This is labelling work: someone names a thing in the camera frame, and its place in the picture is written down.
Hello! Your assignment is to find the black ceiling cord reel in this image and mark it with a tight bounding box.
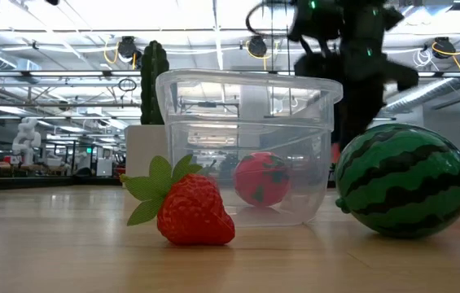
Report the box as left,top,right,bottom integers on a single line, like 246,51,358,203
116,35,138,60
432,36,457,56
248,35,269,59

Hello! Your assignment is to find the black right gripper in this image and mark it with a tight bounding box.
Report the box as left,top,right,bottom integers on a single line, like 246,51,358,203
292,38,420,151

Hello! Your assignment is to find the large strawberry with cloth leaves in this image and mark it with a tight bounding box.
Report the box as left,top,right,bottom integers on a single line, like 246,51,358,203
120,154,237,247

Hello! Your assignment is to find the green cactus plant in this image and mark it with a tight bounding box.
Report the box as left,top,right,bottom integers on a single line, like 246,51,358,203
139,39,171,126

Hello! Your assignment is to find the clear plastic tupperware container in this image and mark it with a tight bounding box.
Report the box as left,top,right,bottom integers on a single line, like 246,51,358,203
155,68,344,228

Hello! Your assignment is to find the green striped toy watermelon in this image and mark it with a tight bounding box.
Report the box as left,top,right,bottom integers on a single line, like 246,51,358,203
334,122,460,240

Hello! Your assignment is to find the red fruit with green spots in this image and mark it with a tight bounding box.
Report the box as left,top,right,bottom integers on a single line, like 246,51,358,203
232,151,291,208

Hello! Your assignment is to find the white robot figure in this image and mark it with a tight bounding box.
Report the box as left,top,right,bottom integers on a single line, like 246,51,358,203
11,117,42,166

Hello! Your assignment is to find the black hanging cable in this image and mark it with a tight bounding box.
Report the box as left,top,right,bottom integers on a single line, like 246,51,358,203
285,36,292,123
269,24,275,123

